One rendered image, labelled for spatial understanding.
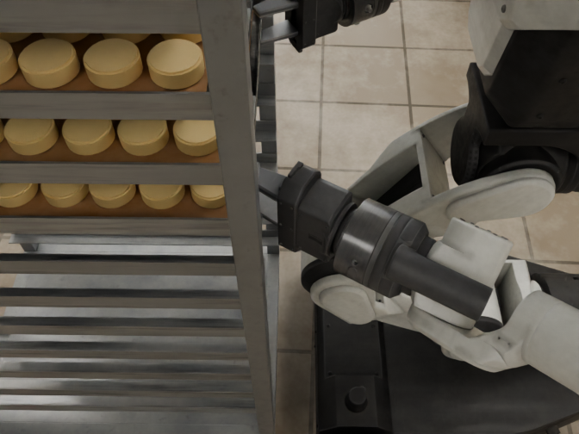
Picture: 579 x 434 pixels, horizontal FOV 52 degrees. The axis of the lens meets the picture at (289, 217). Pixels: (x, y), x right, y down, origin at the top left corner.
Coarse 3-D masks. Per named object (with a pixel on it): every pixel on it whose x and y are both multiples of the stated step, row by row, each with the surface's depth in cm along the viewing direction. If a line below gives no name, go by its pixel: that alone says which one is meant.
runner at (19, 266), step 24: (0, 264) 72; (24, 264) 72; (48, 264) 72; (72, 264) 72; (96, 264) 72; (120, 264) 72; (144, 264) 72; (168, 264) 71; (192, 264) 71; (216, 264) 71; (264, 264) 71
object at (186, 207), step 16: (0, 208) 68; (16, 208) 68; (32, 208) 68; (48, 208) 68; (64, 208) 68; (80, 208) 68; (96, 208) 68; (112, 208) 68; (128, 208) 68; (144, 208) 68; (176, 208) 68; (192, 208) 68; (208, 208) 68; (224, 208) 68
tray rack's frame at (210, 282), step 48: (144, 288) 142; (192, 288) 142; (0, 336) 135; (48, 336) 135; (96, 336) 135; (144, 336) 135; (0, 432) 123; (48, 432) 123; (96, 432) 123; (144, 432) 123; (192, 432) 123; (240, 432) 123
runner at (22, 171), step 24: (0, 168) 57; (24, 168) 57; (48, 168) 57; (72, 168) 57; (96, 168) 57; (120, 168) 57; (144, 168) 57; (168, 168) 57; (192, 168) 57; (216, 168) 57
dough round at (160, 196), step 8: (144, 184) 67; (152, 184) 67; (160, 184) 67; (168, 184) 67; (144, 192) 66; (152, 192) 66; (160, 192) 66; (168, 192) 66; (176, 192) 67; (144, 200) 67; (152, 200) 66; (160, 200) 66; (168, 200) 66; (176, 200) 67; (160, 208) 67
